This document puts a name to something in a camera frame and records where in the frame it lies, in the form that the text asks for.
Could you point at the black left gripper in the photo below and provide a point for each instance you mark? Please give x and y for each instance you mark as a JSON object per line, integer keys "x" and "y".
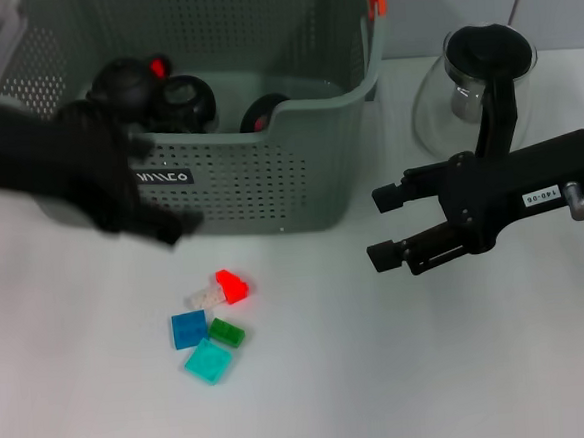
{"x": 57, "y": 160}

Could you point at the blue building brick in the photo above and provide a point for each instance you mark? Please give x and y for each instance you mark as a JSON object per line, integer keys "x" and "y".
{"x": 189, "y": 329}

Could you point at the large bright red brick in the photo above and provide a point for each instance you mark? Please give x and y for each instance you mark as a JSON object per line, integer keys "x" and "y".
{"x": 231, "y": 286}

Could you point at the grey-green perforated storage bin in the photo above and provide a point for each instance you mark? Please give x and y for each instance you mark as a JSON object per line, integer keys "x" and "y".
{"x": 249, "y": 182}

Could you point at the clear white building brick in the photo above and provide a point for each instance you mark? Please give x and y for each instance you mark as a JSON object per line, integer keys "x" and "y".
{"x": 204, "y": 297}

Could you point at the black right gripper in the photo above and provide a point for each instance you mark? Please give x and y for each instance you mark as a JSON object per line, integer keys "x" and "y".
{"x": 510, "y": 183}

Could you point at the glass teacup with black holder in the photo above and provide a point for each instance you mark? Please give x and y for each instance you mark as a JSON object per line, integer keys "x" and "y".
{"x": 183, "y": 101}
{"x": 175, "y": 127}
{"x": 269, "y": 107}

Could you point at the black clay teapot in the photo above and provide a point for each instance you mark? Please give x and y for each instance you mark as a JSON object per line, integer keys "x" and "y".
{"x": 122, "y": 83}

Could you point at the green rectangular building brick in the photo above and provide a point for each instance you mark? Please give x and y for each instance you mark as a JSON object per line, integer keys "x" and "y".
{"x": 227, "y": 334}

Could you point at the teal square flat plate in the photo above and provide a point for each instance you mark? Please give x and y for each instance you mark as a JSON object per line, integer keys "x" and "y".
{"x": 207, "y": 362}

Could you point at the glass teapot with black lid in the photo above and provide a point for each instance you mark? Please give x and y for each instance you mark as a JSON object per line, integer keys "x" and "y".
{"x": 485, "y": 47}

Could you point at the small bright red brick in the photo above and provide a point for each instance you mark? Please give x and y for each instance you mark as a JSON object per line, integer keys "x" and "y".
{"x": 157, "y": 66}
{"x": 260, "y": 123}

